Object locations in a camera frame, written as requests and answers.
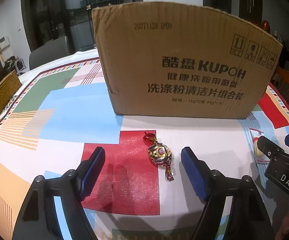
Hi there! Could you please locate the dark tall cabinet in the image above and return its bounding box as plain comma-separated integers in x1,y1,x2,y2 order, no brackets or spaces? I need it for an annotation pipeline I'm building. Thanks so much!
234,0,263,28

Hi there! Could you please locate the brown cardboard box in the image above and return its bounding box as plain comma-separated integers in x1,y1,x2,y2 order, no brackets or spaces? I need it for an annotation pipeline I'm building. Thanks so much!
91,1,284,120

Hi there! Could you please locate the red gold twisted candy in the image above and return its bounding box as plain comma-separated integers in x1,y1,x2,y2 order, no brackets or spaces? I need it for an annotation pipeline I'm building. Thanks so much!
143,131,175,181

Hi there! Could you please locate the dark framed glass sliding door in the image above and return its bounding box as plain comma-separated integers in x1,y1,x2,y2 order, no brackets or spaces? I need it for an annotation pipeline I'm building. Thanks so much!
21,0,144,55

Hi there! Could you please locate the clear yellow cake packet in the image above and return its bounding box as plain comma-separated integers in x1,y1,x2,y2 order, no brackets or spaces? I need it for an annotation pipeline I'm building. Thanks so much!
249,127,270,165

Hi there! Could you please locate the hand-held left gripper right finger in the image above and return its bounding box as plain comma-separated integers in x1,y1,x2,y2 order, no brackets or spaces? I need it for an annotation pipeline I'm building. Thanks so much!
181,146,267,240

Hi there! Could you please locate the grey upholstered dining chair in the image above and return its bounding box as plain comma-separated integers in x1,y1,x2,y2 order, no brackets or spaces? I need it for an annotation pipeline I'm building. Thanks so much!
29,35,70,71

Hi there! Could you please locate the colourful geometric tablecloth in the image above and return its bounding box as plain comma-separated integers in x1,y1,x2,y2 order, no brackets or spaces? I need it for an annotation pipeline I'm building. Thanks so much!
0,51,289,240

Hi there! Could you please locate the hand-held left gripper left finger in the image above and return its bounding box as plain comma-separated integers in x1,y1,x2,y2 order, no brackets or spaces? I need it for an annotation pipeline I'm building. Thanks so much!
12,146,106,240

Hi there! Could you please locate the woven rattan tissue box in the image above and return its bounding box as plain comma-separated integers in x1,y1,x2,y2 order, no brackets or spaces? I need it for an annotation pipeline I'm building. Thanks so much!
0,70,22,126

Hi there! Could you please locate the white cube shelf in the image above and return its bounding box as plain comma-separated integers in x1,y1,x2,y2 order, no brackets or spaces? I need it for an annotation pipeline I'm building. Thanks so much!
4,56,26,76

